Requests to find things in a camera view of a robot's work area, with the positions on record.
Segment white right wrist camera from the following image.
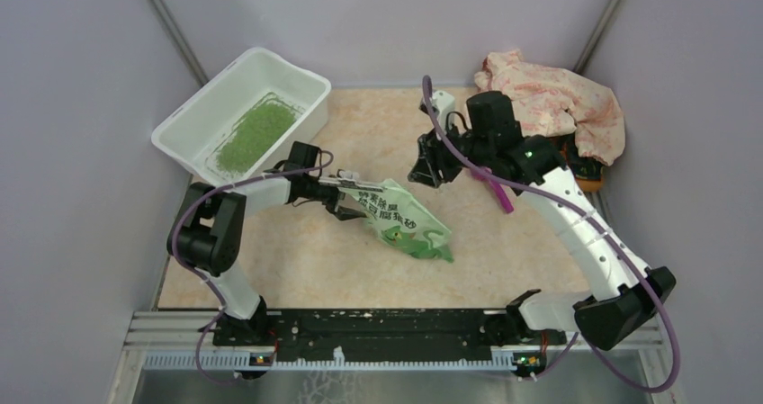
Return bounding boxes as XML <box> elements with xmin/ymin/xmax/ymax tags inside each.
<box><xmin>430</xmin><ymin>90</ymin><xmax>456</xmax><ymax>130</ymax></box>

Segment dark patterned item right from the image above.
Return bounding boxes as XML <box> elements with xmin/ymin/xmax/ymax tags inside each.
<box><xmin>561</xmin><ymin>138</ymin><xmax>603</xmax><ymax>176</ymax></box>

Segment green cat litter bag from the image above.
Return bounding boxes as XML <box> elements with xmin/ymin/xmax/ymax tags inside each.
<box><xmin>339</xmin><ymin>179</ymin><xmax>453</xmax><ymax>263</ymax></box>

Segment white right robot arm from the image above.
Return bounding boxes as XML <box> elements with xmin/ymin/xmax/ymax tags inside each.
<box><xmin>408</xmin><ymin>90</ymin><xmax>676</xmax><ymax>350</ymax></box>

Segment pink patterned cloth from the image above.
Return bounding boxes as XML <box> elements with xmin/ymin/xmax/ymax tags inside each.
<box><xmin>474</xmin><ymin>49</ymin><xmax>625</xmax><ymax>166</ymax></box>

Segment white plastic litter box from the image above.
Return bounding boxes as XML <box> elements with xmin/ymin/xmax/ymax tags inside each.
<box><xmin>151</xmin><ymin>48</ymin><xmax>332</xmax><ymax>185</ymax></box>

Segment purple plastic scoop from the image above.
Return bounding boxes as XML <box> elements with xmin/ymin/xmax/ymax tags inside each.
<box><xmin>471</xmin><ymin>170</ymin><xmax>515</xmax><ymax>214</ymax></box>

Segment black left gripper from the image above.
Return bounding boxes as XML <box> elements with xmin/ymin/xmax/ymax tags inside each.
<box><xmin>305</xmin><ymin>169</ymin><xmax>373</xmax><ymax>220</ymax></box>

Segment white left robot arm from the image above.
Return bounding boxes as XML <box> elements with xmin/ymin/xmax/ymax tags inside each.
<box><xmin>166</xmin><ymin>141</ymin><xmax>364</xmax><ymax>345</ymax></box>

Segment green litter in box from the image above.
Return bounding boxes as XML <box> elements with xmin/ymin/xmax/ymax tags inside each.
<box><xmin>213</xmin><ymin>93</ymin><xmax>301</xmax><ymax>176</ymax></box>

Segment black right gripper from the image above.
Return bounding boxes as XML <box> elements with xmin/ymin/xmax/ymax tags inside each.
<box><xmin>407</xmin><ymin>119</ymin><xmax>492</xmax><ymax>188</ymax></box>

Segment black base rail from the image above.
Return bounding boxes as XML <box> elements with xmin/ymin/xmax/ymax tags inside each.
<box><xmin>205</xmin><ymin>309</ymin><xmax>568</xmax><ymax>369</ymax></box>

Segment black bag clip strip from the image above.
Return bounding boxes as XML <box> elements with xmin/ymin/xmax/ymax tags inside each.
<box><xmin>319</xmin><ymin>170</ymin><xmax>384</xmax><ymax>193</ymax></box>

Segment wooden tray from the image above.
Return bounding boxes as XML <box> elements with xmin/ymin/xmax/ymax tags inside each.
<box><xmin>575</xmin><ymin>174</ymin><xmax>604</xmax><ymax>193</ymax></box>

